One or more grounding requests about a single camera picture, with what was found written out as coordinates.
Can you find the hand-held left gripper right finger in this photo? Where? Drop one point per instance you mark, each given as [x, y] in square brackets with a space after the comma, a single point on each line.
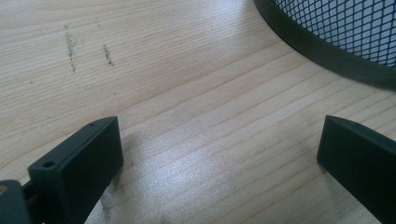
[358, 155]

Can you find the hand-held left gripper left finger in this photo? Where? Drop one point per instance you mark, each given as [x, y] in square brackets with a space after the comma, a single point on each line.
[77, 168]

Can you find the black mesh metal basket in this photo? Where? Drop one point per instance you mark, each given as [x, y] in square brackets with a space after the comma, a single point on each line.
[336, 40]

